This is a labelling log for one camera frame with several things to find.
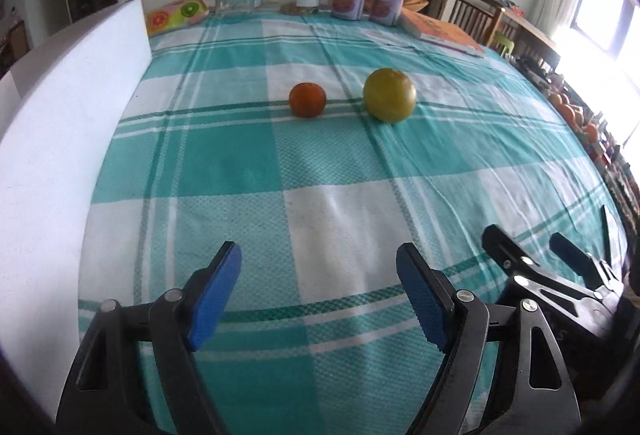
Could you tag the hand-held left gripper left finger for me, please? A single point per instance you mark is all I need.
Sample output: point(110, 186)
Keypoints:
point(215, 295)

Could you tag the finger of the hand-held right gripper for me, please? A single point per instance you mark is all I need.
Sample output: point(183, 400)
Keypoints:
point(505, 247)
point(572, 252)

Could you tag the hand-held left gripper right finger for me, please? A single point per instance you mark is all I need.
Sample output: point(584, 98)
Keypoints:
point(425, 300)

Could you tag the yellow-green orange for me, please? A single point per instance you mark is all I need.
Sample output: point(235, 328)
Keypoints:
point(389, 95)

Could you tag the small tangerine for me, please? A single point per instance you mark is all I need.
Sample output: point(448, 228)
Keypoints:
point(307, 99)

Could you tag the pile of oranges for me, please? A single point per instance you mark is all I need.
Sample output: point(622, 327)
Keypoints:
point(570, 112)

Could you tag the teal checked tablecloth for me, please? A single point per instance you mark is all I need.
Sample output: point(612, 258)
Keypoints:
point(350, 175)

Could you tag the green plastic stool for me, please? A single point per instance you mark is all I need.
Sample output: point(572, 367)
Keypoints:
point(504, 45)

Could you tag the wooden side table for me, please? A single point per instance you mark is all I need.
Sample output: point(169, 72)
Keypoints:
point(530, 32)

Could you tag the orange book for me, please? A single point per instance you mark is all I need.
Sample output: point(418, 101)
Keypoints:
point(442, 35)

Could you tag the dark wooden chair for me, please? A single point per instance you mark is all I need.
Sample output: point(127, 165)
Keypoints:
point(470, 12)

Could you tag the window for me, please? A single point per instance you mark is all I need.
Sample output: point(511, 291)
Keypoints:
point(605, 10)

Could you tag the fruit print pouch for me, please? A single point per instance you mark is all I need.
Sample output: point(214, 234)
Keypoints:
point(175, 15)

